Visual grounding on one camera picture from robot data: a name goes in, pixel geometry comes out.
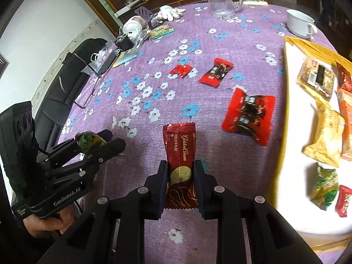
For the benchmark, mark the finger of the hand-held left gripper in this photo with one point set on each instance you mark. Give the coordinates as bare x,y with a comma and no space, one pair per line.
110,150
60,148

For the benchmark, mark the white ceramic cup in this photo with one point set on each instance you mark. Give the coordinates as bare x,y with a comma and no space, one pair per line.
299,24

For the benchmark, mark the blue yellow packet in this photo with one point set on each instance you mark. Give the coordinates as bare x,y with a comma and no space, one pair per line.
125,57

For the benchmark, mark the purple floral tablecloth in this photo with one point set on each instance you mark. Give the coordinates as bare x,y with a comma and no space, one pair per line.
165,93

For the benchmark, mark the clear plastic bag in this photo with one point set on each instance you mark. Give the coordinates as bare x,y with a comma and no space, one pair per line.
140,38

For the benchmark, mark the large red snack packet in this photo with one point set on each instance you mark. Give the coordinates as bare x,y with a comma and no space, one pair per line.
247,115

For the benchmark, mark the dark red snack bar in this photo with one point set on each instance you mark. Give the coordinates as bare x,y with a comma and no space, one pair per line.
178,148

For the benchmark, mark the clear cracker packet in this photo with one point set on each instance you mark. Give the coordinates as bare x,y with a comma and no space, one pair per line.
308,74

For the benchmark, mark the orange cracker packet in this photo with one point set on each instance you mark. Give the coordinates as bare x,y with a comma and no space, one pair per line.
347,115

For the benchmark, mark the green snack packet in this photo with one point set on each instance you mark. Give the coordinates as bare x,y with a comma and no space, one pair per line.
326,187

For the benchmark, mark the red black snack packet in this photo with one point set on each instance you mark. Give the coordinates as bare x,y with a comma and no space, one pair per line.
216,73

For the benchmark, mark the small black box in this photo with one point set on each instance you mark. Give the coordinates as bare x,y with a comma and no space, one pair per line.
125,44

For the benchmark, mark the green candy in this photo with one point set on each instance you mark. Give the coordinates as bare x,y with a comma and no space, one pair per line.
88,141

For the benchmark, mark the white jar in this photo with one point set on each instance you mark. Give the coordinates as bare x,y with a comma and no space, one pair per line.
134,24

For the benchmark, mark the red gold snack packet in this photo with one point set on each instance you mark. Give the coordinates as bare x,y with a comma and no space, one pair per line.
345,78

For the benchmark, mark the small red candy wrapper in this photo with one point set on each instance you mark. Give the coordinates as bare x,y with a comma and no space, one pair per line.
180,70

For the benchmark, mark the black chair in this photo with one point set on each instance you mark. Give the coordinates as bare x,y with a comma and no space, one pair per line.
55,101

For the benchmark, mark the green flat packet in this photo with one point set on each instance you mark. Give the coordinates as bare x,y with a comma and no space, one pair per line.
161,30

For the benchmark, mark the yellow-taped cardboard box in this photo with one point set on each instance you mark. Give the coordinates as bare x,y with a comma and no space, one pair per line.
297,154

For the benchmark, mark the white glove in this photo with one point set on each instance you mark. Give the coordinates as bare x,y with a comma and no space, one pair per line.
167,13

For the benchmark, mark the person's left hand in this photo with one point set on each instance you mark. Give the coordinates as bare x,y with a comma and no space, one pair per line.
46,225

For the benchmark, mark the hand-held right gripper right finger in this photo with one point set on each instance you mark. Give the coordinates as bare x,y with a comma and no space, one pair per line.
198,183

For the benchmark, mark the yellow snack packet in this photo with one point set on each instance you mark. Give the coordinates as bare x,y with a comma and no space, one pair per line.
327,132

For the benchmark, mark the grey slotted stand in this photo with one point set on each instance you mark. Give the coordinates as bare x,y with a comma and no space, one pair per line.
143,12

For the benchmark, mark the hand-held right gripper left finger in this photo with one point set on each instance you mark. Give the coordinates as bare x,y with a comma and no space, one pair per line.
164,183

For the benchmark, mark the small red candy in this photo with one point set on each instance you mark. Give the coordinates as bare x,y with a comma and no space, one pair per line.
344,200

